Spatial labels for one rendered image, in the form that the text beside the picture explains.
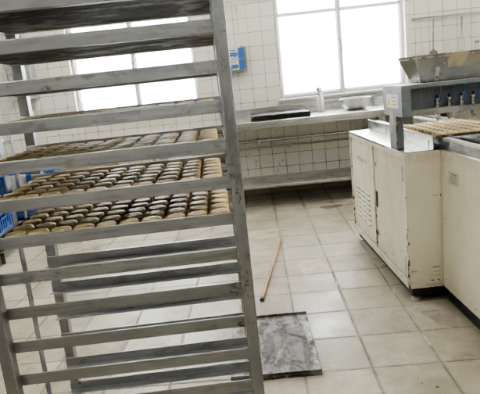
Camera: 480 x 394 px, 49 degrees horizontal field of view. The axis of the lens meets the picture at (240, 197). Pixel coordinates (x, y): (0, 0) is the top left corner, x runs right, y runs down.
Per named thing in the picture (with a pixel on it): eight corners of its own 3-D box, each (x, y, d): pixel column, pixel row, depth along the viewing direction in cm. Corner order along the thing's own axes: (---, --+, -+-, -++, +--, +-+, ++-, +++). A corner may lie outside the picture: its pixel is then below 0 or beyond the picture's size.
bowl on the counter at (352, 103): (342, 112, 543) (342, 99, 540) (338, 110, 575) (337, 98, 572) (374, 109, 541) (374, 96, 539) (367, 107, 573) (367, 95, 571)
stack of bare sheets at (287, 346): (234, 323, 292) (233, 317, 292) (306, 316, 291) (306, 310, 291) (231, 383, 234) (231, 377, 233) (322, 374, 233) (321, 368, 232)
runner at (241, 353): (259, 351, 140) (258, 341, 139) (260, 356, 137) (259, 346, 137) (15, 381, 138) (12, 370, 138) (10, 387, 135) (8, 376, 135)
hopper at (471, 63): (397, 84, 298) (396, 59, 295) (496, 73, 298) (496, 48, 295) (415, 84, 270) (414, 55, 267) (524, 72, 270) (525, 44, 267)
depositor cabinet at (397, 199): (355, 238, 417) (348, 130, 400) (445, 228, 417) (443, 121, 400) (410, 304, 292) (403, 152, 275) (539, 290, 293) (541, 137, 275)
